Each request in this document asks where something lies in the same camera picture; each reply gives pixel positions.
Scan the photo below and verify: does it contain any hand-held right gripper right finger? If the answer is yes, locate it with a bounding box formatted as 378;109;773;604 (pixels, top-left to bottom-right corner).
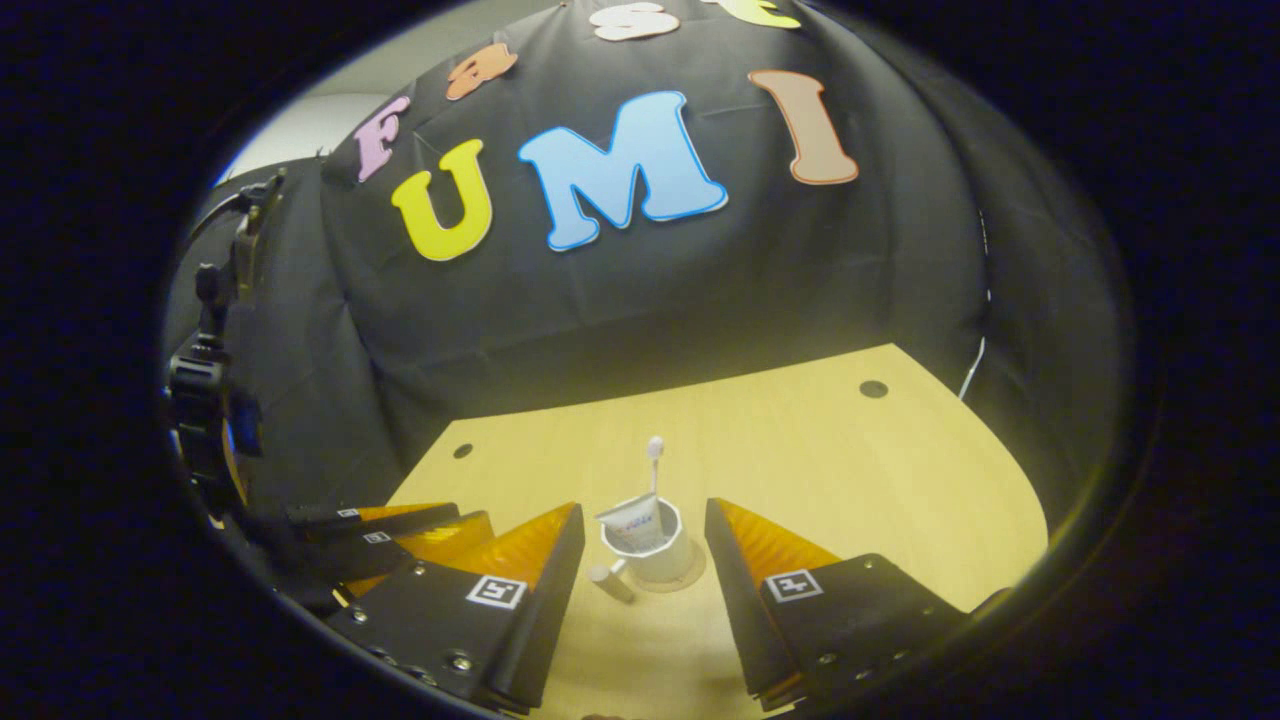
704;497;1011;713

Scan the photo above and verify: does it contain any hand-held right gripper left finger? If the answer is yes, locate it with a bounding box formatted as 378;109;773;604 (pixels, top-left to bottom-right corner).
325;502;586;716

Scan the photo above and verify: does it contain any thin white cable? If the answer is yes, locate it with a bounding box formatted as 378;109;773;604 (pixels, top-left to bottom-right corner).
958;337;989;401

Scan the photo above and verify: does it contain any black backdrop cloth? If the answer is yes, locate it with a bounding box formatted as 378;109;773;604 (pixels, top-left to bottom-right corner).
165;0;1121;541

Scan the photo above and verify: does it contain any white toothpaste tube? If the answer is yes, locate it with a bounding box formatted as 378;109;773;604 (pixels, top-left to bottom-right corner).
596;493;666;556

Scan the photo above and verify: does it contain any round wooden coaster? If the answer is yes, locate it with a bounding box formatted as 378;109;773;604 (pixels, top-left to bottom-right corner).
628;548;708;594

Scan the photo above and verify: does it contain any white cup with wooden handle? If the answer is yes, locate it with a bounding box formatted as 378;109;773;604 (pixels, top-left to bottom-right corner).
588;497;707;604

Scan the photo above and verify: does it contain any wooden desktop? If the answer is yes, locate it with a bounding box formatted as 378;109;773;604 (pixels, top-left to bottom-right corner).
385;343;1049;720

